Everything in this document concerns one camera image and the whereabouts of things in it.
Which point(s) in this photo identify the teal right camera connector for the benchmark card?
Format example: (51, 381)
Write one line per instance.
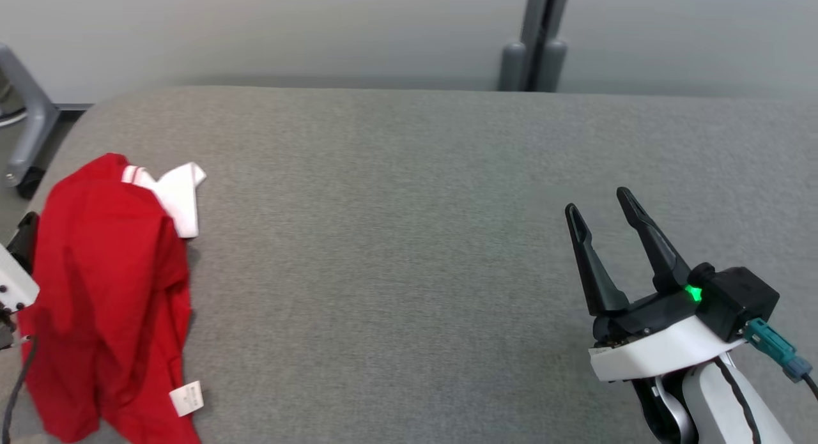
(773, 348)

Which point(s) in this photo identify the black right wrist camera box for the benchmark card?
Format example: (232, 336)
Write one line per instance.
(738, 300)

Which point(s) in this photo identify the red jersey with white sleeves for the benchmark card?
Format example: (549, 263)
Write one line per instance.
(108, 278)

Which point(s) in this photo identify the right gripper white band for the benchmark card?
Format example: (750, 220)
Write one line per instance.
(658, 348)

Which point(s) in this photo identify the grey partition post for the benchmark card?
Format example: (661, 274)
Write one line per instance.
(537, 41)

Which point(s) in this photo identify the grey fabric sofa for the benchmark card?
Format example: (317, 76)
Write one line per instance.
(409, 239)

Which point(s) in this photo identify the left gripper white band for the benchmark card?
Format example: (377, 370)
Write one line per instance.
(14, 278)

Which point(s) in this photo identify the grey metal frame with caster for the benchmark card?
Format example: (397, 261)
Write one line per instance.
(32, 118)

